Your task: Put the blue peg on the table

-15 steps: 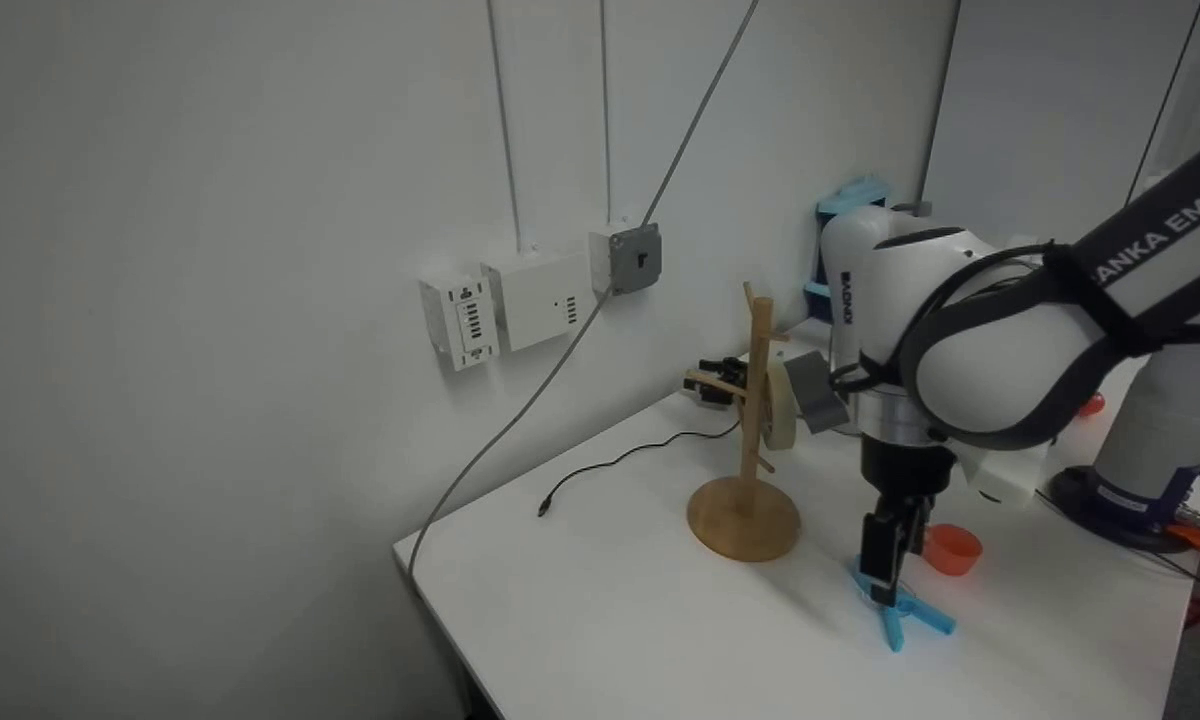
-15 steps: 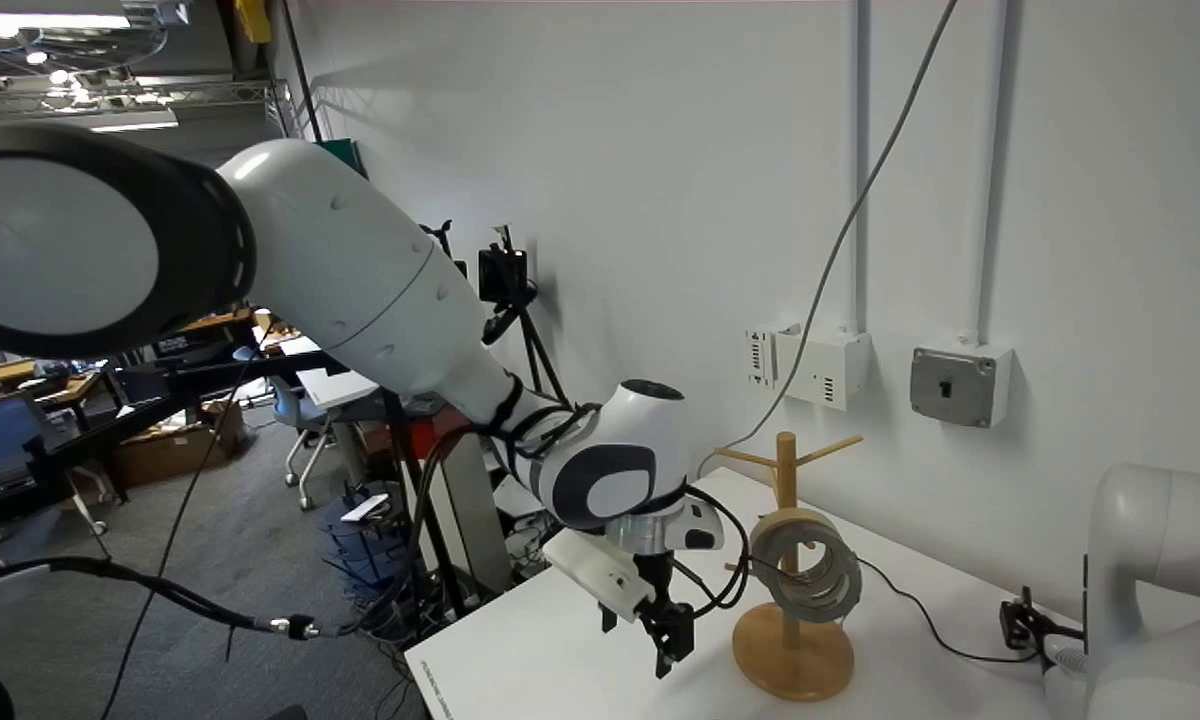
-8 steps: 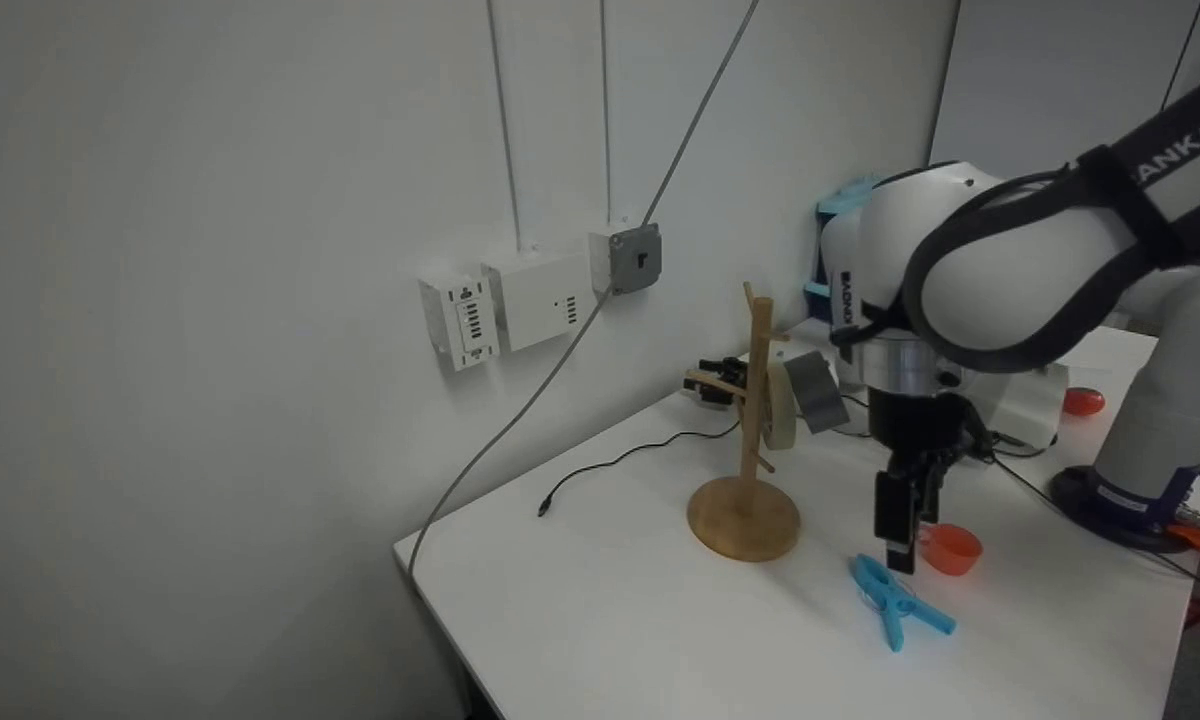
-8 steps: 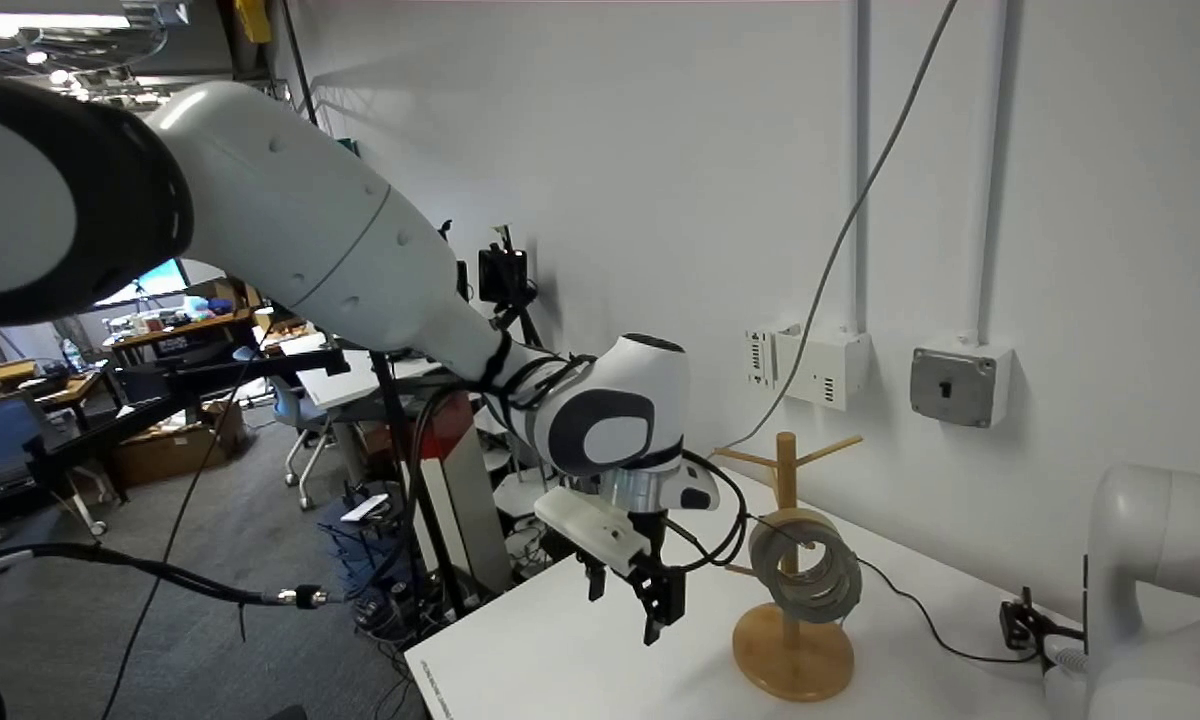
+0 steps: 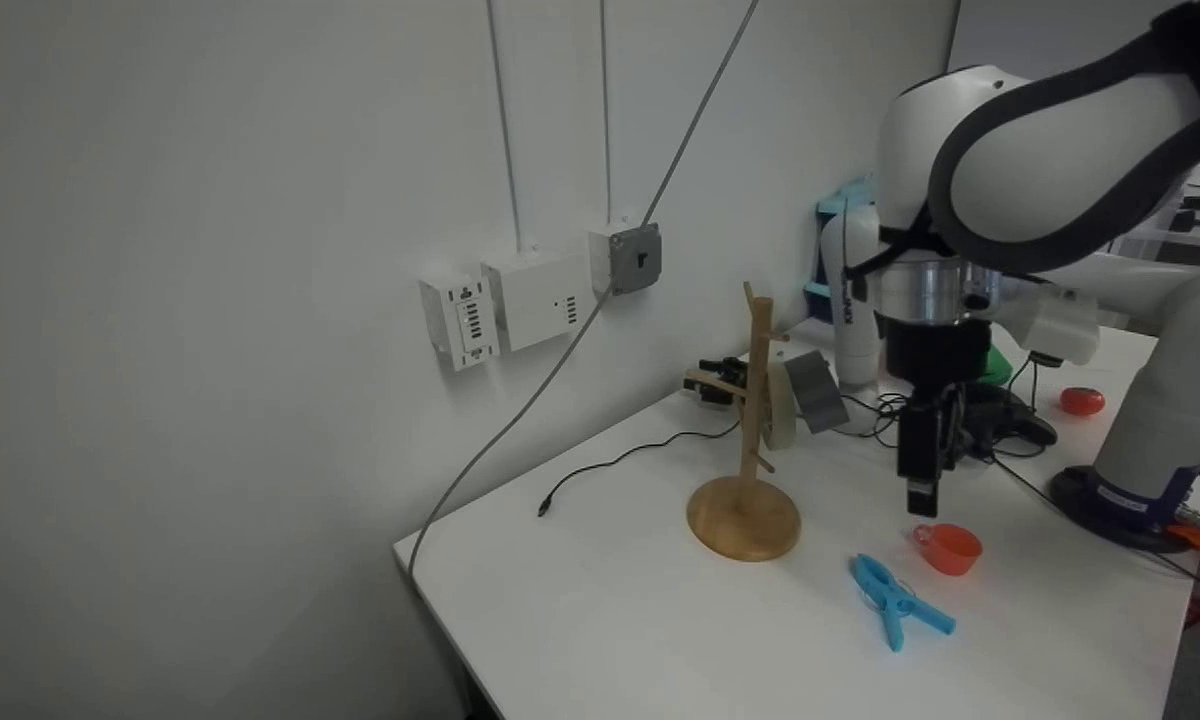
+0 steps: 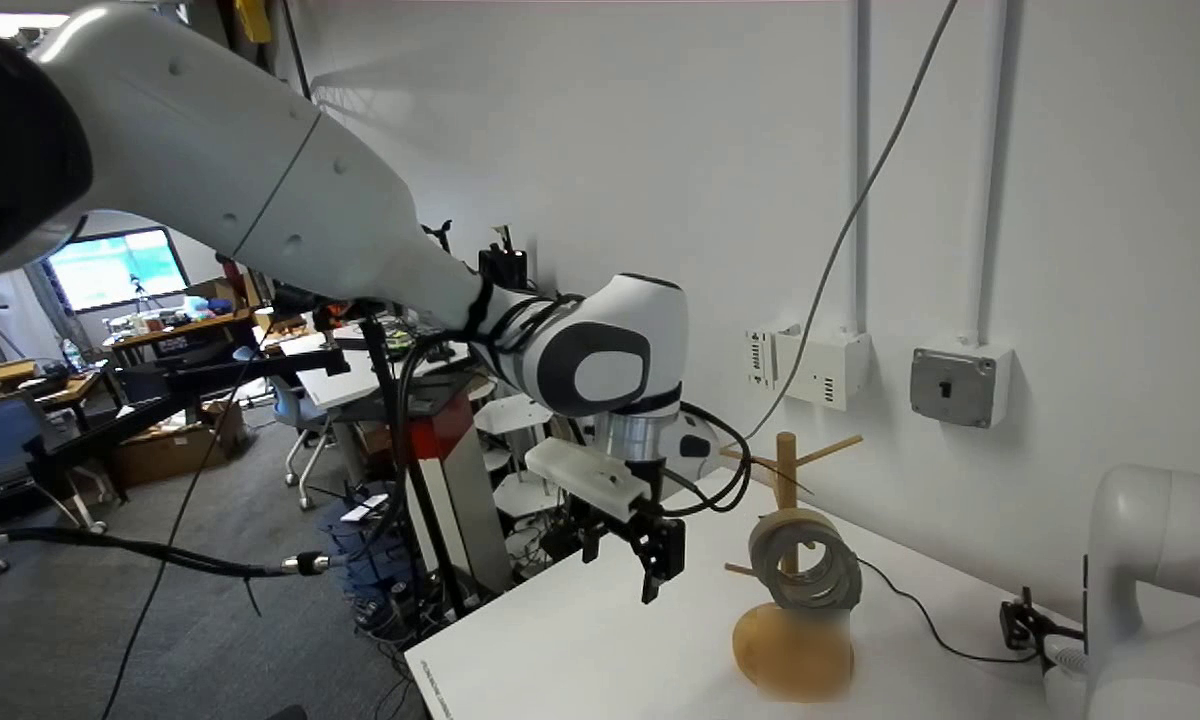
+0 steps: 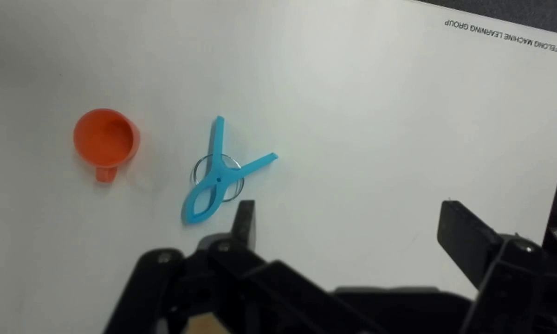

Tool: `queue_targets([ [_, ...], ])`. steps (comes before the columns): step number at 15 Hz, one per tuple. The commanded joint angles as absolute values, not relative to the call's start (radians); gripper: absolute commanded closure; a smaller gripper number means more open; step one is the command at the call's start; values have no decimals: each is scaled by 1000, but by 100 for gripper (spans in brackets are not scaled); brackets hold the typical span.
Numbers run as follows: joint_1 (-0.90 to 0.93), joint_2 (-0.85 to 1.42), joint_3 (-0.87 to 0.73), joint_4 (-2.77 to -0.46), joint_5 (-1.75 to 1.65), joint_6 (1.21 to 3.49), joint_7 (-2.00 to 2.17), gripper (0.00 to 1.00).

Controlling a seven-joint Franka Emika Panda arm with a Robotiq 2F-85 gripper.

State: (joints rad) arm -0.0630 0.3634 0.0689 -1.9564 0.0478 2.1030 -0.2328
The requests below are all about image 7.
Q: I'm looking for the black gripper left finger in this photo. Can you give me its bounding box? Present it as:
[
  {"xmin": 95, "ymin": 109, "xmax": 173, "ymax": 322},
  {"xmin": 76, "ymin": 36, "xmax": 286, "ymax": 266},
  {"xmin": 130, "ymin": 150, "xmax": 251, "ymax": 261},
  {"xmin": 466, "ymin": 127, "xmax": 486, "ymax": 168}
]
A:
[{"xmin": 104, "ymin": 198, "xmax": 379, "ymax": 334}]

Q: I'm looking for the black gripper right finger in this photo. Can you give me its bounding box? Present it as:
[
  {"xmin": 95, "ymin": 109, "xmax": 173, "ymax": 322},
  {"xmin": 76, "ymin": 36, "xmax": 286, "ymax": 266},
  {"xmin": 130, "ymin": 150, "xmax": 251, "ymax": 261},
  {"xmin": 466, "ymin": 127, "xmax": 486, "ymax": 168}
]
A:
[{"xmin": 436, "ymin": 200, "xmax": 557, "ymax": 334}]

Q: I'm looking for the orange plastic cup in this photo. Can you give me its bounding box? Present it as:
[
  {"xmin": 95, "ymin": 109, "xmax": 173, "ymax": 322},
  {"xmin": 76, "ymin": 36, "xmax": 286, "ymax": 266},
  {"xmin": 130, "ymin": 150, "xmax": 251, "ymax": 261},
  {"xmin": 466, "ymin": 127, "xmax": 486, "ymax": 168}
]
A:
[{"xmin": 72, "ymin": 107, "xmax": 143, "ymax": 185}]

